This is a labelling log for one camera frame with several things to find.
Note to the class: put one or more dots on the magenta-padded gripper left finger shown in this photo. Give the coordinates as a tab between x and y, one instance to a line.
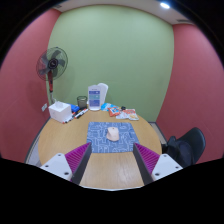
60	163

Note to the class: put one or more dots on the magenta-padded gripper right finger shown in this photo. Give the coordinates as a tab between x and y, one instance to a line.
163	163

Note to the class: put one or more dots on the pale pink computer mouse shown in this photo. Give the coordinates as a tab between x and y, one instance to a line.
112	134

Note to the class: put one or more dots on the blue patterned mouse pad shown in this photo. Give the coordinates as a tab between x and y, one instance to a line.
96	138

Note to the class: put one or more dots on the black office chair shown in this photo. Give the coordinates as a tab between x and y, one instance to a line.
186	146

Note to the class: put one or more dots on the whiteboard marker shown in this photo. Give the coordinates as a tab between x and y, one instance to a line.
81	113
69	118

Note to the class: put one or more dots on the white tissue box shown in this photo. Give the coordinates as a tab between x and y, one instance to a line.
60	112

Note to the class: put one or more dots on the blue whiteboard eraser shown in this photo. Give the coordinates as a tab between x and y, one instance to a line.
75	108

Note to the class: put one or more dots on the small black object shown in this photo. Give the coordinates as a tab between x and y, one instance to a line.
123	108

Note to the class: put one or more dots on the red snack packet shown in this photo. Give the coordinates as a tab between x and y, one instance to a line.
114	111

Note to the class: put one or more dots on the light blue packet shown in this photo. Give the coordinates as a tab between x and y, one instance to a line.
105	106

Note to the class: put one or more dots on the acrylic sign stand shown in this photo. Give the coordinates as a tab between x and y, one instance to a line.
94	98

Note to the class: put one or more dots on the standing fan with red pole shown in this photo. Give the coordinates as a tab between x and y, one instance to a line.
52	63

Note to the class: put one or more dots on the ceiling light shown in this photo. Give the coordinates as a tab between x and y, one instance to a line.
165	5

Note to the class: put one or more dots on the white wall socket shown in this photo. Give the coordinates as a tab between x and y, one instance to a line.
44	107

